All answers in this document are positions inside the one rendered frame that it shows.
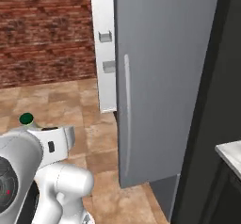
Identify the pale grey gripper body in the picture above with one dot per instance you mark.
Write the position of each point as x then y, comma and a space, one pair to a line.
70, 137

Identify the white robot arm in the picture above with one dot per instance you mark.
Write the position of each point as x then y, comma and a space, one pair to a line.
59, 184

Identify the white fridge door inner side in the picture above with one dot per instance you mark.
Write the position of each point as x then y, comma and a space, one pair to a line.
106, 77

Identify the grey fridge door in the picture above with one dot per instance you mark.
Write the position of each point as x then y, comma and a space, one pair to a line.
169, 77

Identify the dark fridge housing panel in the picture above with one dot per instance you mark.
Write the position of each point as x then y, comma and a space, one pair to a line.
207, 115

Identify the pale counter with dark cupboard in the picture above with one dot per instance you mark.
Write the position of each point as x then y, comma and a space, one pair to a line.
230, 171

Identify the green capped bottle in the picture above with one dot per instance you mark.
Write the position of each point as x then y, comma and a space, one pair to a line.
26, 119

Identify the grey door bin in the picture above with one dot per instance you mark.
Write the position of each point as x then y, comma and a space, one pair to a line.
105, 36
109, 66

